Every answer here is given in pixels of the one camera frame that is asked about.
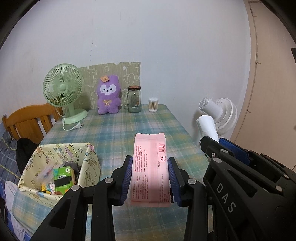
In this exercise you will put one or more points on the white crumpled cloth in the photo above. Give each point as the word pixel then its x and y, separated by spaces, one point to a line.
pixel 10 189

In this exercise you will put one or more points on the plaid tablecloth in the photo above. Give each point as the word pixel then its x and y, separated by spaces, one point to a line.
pixel 112 135

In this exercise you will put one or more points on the purple plush toy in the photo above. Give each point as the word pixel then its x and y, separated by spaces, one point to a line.
pixel 108 91

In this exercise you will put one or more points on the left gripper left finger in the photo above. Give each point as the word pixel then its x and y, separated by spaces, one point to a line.
pixel 67 220

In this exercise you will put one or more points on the beige cartoon wall mat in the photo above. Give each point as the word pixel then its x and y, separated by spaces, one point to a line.
pixel 127 72

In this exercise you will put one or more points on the clear bag of straws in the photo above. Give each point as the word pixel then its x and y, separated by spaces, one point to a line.
pixel 46 176

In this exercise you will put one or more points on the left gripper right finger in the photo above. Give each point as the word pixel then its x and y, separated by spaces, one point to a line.
pixel 188 192

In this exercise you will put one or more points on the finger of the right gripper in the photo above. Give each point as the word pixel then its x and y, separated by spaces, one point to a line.
pixel 239 153

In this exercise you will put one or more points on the pink paper packet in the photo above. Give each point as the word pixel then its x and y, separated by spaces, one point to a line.
pixel 150 185

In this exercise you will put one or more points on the beige door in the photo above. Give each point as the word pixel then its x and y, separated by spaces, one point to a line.
pixel 267 120

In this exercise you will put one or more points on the white standing fan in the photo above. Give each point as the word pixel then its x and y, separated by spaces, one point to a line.
pixel 223 111

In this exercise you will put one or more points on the green desk fan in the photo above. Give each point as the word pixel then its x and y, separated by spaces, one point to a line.
pixel 62 86

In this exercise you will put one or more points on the blue plaid bedding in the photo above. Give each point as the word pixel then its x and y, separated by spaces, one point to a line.
pixel 9 168

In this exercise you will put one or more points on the glass mason jar mug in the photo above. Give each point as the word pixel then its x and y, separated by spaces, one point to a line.
pixel 131 99

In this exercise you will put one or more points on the yellow cartoon storage box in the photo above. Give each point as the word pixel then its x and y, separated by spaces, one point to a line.
pixel 82 154

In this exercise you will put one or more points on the cotton swab container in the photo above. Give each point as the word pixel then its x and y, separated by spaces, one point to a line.
pixel 153 104

